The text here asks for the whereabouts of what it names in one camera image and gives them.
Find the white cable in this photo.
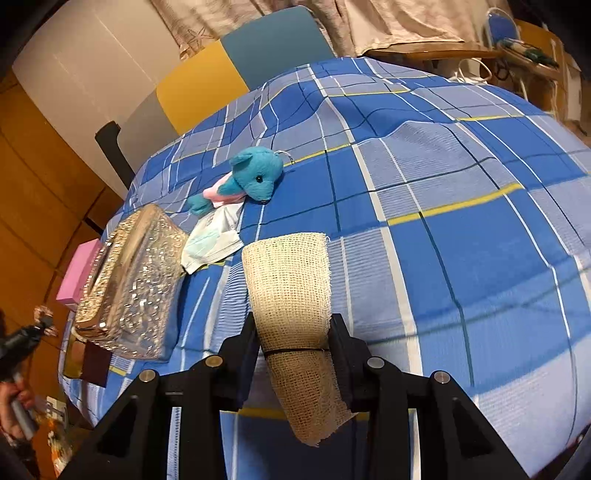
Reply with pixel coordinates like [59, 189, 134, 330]
[455, 58, 494, 85]

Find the light blue face mask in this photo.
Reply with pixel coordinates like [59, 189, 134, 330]
[181, 203, 244, 276]

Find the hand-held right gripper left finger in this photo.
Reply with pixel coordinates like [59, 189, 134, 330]
[60, 313, 262, 480]

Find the wooden desk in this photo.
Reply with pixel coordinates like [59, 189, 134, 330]
[362, 41, 505, 63]

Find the wooden shelf unit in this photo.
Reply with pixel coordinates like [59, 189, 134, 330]
[499, 18, 585, 123]

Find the pink box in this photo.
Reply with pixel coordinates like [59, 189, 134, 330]
[56, 239, 105, 308]

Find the blue chair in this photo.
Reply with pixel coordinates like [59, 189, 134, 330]
[485, 8, 520, 49]

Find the gold glitter tissue box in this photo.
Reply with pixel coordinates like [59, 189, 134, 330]
[74, 204, 190, 361]

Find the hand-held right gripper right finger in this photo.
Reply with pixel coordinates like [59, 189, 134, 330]
[329, 313, 532, 480]

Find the blue plush toy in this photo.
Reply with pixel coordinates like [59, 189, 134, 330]
[187, 146, 285, 217]

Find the person's left hand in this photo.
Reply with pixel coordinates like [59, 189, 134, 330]
[0, 382, 37, 445]

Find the beige patterned curtain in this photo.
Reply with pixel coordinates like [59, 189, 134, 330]
[150, 0, 513, 58]

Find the beige gauze bandage roll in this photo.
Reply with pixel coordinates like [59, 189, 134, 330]
[241, 233, 359, 448]

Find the colourful patterned garment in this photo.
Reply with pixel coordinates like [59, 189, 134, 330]
[41, 396, 77, 478]

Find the blue plaid bed sheet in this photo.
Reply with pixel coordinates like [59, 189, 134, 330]
[60, 58, 591, 480]

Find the dark red flat case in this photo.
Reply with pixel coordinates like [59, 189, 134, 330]
[61, 339, 112, 387]

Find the grey yellow blue headboard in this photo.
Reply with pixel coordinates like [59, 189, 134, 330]
[95, 6, 335, 186]

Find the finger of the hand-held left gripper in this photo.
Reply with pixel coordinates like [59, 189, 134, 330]
[33, 305, 59, 339]

